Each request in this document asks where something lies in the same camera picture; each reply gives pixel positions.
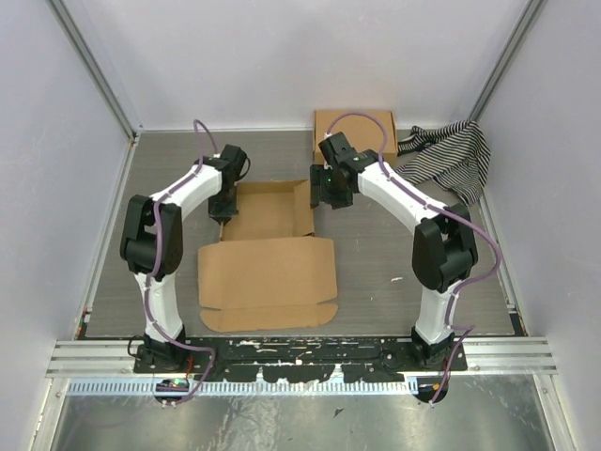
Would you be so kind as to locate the slotted grey cable duct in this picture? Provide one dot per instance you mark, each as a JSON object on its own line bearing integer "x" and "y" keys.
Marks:
{"x": 153, "y": 386}

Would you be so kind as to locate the folded brown cardboard box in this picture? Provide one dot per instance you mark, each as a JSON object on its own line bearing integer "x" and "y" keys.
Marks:
{"x": 361, "y": 132}

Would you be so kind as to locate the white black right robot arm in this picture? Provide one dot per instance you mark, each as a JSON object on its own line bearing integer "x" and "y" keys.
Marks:
{"x": 443, "y": 248}

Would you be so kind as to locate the aluminium corner post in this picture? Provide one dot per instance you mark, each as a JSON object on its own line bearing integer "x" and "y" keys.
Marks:
{"x": 510, "y": 49}
{"x": 82, "y": 34}

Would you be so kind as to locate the left aluminium corner post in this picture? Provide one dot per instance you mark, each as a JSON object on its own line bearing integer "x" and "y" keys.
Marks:
{"x": 82, "y": 34}

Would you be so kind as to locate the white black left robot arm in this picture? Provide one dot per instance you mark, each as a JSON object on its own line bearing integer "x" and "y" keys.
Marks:
{"x": 152, "y": 245}

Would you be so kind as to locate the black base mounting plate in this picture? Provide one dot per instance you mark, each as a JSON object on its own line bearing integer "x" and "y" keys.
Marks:
{"x": 292, "y": 359}

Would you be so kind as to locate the right aluminium corner post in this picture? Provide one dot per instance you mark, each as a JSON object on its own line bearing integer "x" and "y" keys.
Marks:
{"x": 510, "y": 49}

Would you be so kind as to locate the brown cardboard box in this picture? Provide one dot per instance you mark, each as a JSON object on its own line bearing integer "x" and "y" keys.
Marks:
{"x": 268, "y": 271}
{"x": 361, "y": 132}

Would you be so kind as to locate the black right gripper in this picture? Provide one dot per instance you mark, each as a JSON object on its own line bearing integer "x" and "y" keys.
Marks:
{"x": 317, "y": 175}

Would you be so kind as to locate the striped black white cloth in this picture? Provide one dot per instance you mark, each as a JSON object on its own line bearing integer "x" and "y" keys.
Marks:
{"x": 456, "y": 157}

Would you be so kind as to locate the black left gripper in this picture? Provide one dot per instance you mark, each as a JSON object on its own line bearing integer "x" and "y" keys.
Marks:
{"x": 219, "y": 213}

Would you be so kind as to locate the aluminium front frame rail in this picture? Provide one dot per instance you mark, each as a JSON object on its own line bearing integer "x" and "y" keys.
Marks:
{"x": 504, "y": 355}

